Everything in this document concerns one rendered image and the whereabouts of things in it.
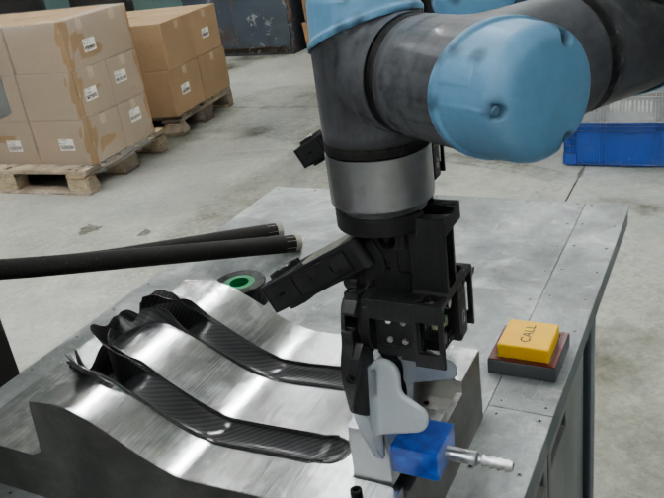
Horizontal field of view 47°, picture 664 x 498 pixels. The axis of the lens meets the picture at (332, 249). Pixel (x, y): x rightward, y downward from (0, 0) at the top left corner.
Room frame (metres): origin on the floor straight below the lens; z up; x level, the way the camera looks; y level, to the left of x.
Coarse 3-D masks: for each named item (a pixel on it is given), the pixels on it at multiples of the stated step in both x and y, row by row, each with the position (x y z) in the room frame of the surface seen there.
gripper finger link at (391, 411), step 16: (368, 368) 0.49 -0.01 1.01; (384, 368) 0.49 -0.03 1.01; (384, 384) 0.49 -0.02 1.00; (400, 384) 0.49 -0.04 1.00; (384, 400) 0.49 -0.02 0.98; (400, 400) 0.48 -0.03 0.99; (368, 416) 0.49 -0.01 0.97; (384, 416) 0.49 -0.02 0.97; (400, 416) 0.48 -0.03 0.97; (416, 416) 0.47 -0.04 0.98; (368, 432) 0.49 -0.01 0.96; (384, 432) 0.48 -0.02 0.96; (400, 432) 0.48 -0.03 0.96; (416, 432) 0.47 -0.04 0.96
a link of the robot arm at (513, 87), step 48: (528, 0) 0.46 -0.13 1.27; (576, 0) 0.45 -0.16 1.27; (384, 48) 0.45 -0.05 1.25; (432, 48) 0.42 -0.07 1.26; (480, 48) 0.39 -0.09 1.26; (528, 48) 0.38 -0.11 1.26; (576, 48) 0.39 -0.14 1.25; (384, 96) 0.44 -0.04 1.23; (432, 96) 0.40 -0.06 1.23; (480, 96) 0.38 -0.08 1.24; (528, 96) 0.38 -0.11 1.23; (576, 96) 0.39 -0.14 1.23; (480, 144) 0.39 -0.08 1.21; (528, 144) 0.38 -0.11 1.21
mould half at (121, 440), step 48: (192, 288) 0.83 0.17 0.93; (144, 336) 0.73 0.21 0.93; (288, 336) 0.77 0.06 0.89; (336, 336) 0.76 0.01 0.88; (48, 384) 0.78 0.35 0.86; (96, 384) 0.65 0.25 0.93; (192, 384) 0.67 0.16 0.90; (240, 384) 0.68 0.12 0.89; (288, 384) 0.68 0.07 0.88; (480, 384) 0.68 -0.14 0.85; (0, 432) 0.70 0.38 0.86; (48, 432) 0.64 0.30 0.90; (96, 432) 0.60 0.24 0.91; (144, 432) 0.60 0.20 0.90; (336, 432) 0.58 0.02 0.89; (0, 480) 0.69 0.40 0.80; (48, 480) 0.65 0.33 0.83; (96, 480) 0.61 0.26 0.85; (144, 480) 0.58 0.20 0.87; (192, 480) 0.55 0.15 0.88; (240, 480) 0.54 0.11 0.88; (288, 480) 0.53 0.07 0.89; (336, 480) 0.52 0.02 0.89; (432, 480) 0.55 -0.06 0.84
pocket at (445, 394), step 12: (420, 384) 0.66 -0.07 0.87; (432, 384) 0.65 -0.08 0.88; (444, 384) 0.64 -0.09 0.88; (456, 384) 0.63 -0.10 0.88; (420, 396) 0.65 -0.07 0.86; (432, 396) 0.65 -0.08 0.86; (444, 396) 0.64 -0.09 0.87; (456, 396) 0.63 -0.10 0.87; (432, 408) 0.63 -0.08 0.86; (444, 408) 0.63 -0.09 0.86
